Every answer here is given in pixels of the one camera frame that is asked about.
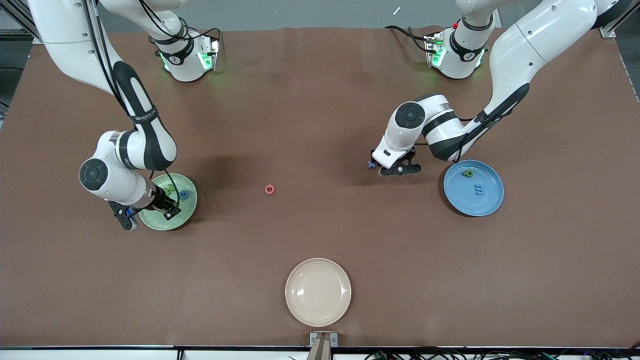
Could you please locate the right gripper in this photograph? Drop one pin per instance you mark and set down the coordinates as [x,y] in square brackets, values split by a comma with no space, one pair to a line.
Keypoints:
[161,199]

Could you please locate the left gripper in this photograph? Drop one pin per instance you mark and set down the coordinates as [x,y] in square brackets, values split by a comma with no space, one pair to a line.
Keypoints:
[373,161]

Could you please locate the green capital letter N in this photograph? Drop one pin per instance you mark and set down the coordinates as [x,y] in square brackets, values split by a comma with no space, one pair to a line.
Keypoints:
[171,189]

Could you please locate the blue capital letter G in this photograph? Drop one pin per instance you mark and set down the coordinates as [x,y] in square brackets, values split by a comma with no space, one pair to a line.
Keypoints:
[184,198]

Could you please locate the green small letter q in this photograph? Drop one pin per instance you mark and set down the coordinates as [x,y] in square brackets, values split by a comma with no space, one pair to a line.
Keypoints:
[466,174]

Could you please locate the blue small letter m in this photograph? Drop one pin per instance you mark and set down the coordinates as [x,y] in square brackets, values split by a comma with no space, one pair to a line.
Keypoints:
[479,190]

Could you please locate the pink capital letter Q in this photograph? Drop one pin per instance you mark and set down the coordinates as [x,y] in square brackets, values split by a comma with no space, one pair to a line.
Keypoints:
[269,192]

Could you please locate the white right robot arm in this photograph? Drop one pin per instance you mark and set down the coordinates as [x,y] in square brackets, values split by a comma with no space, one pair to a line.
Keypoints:
[65,40]

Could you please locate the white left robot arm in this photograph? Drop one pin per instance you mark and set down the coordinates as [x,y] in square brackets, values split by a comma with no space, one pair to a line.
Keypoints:
[540,35]

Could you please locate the light green plate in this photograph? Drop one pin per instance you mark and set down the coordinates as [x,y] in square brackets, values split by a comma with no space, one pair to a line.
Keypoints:
[160,220]

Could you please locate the brown table cover mat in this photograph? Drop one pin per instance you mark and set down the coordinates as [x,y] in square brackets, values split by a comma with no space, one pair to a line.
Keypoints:
[320,125]

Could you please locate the blue plate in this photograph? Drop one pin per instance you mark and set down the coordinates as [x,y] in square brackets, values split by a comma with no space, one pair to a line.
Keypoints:
[487,205]

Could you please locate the beige plate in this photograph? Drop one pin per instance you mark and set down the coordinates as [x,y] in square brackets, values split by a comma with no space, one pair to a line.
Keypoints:
[318,292]

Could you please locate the white table edge rail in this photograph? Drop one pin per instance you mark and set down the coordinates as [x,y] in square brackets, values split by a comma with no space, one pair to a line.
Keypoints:
[100,355]

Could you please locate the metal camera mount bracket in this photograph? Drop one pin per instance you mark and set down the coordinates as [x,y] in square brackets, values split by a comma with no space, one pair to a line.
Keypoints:
[323,345]

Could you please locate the aluminium frame profile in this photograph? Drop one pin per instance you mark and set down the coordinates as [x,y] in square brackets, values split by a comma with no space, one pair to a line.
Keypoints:
[607,32]
[37,35]

